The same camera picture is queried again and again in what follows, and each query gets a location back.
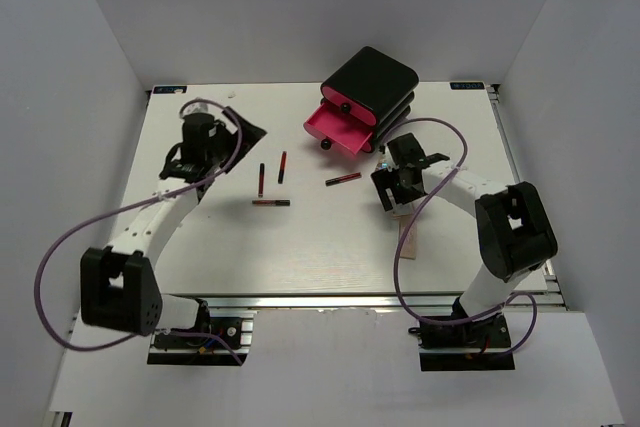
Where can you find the peach rectangular palette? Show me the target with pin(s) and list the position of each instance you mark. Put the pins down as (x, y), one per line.
(409, 248)

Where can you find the dark lip gloss vertical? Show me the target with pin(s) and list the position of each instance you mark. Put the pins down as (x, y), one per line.
(262, 169)

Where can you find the red lip gloss tube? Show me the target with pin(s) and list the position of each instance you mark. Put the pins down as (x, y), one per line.
(343, 179)

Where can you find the peach compact with label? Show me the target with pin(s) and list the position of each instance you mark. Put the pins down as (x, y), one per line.
(397, 214)

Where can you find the horizontal lip gloss tube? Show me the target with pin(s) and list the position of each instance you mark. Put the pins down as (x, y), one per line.
(272, 202)

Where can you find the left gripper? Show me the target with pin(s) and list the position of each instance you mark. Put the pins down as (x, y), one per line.
(251, 136)

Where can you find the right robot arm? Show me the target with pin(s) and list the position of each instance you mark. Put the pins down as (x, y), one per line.
(515, 237)

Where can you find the blue corner label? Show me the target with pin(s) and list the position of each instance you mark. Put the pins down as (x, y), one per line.
(457, 85)
(158, 90)

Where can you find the left blue corner label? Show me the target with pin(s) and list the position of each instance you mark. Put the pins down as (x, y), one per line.
(158, 90)

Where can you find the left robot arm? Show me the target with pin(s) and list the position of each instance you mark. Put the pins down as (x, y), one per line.
(119, 290)

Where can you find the black pink drawer organizer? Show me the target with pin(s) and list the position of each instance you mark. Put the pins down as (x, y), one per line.
(361, 101)

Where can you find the right blue corner label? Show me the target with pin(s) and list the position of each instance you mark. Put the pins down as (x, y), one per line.
(457, 85)

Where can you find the red lip gloss upright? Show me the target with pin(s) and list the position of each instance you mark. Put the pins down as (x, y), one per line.
(282, 167)

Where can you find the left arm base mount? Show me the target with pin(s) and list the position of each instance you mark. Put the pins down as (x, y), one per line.
(224, 340)

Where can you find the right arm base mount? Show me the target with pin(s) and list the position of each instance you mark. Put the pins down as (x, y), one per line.
(478, 346)

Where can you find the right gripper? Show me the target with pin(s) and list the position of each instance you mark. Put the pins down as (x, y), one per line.
(384, 180)

